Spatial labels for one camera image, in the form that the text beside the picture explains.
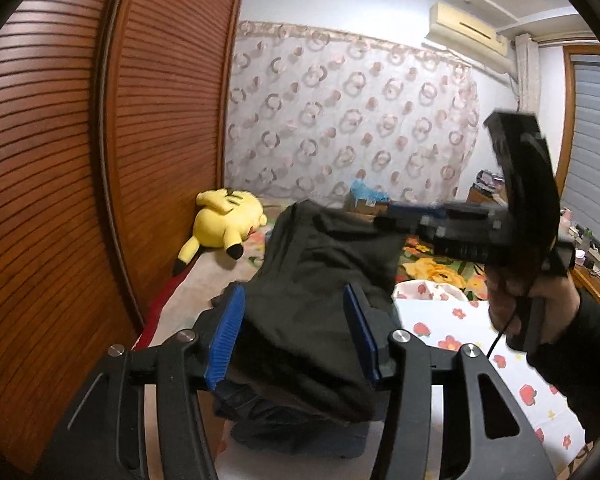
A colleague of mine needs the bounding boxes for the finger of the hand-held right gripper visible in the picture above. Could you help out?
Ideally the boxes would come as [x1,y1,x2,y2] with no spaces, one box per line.
[386,200,448,213]
[372,211,441,236]

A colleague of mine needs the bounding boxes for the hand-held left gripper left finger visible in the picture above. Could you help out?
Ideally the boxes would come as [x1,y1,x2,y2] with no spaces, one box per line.
[32,282,246,480]

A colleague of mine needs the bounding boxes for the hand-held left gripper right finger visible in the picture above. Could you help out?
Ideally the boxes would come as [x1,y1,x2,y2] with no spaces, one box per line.
[342,284,556,480]

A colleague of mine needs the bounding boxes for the black pants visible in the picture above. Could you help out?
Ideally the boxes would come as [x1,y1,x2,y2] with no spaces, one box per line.
[210,199,407,423]

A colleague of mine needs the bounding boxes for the person's right forearm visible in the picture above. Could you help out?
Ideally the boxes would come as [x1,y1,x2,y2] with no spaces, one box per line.
[525,290,600,445]

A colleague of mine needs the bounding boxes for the person's right hand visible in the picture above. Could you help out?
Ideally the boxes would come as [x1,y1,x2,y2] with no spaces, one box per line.
[484,259,583,357]

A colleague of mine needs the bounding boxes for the small cardboard box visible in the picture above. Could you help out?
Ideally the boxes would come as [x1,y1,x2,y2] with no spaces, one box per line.
[345,192,391,214]

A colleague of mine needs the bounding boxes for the blue crumpled bag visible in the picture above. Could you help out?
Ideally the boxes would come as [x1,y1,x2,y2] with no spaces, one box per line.
[351,179,387,200]

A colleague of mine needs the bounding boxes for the red underlay cloth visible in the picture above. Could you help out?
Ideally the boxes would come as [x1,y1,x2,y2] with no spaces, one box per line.
[132,275,186,353]

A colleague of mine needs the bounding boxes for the window with grey blind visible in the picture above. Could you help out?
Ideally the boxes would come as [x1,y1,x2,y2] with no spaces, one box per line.
[559,45,600,221]

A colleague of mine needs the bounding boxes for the white strawberry print sheet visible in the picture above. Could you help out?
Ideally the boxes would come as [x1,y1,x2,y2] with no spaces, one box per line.
[215,280,588,480]

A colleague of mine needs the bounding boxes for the yellow plush toy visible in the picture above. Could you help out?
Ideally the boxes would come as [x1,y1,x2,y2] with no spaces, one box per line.
[174,187,268,277]

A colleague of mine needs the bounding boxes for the white side curtain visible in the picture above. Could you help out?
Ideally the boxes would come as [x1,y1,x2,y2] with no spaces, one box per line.
[514,34,540,116]

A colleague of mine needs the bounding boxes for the white air conditioner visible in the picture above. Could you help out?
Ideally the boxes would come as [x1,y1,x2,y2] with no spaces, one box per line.
[425,2,512,76]

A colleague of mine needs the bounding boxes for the brown louvered wooden wardrobe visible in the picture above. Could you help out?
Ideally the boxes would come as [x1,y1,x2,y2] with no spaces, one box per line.
[0,0,251,476]

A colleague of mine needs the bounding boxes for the ring-patterned sheer curtain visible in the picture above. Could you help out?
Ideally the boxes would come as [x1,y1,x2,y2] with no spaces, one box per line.
[225,20,483,211]

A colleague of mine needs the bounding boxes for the black cable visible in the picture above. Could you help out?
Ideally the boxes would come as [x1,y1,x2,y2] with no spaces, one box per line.
[486,305,525,362]

